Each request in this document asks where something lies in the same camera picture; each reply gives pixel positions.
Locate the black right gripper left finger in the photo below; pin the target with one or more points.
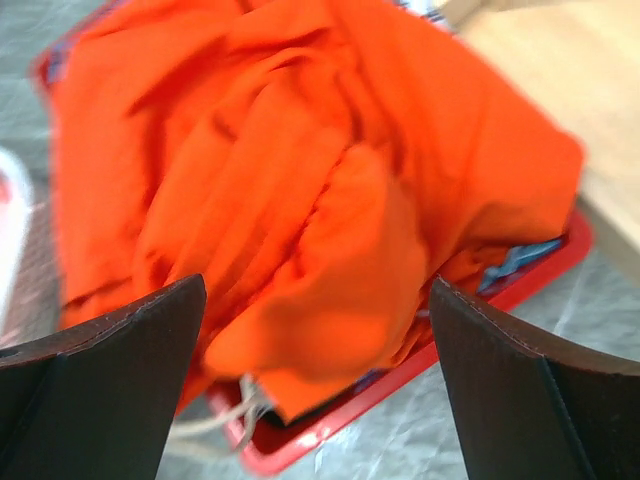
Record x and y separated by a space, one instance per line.
96 401

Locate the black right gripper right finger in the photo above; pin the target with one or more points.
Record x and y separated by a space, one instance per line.
528 404

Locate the orange drawstring shorts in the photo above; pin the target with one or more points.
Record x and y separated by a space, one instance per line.
316 162

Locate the blue leaf-patterned shorts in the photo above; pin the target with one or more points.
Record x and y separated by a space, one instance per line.
517 258

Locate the red plastic bin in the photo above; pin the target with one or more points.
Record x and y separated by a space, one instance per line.
273 449

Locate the white perforated laundry basket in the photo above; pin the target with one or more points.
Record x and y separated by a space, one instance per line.
17 198

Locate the wooden clothes rack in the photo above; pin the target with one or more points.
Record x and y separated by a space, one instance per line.
579 61

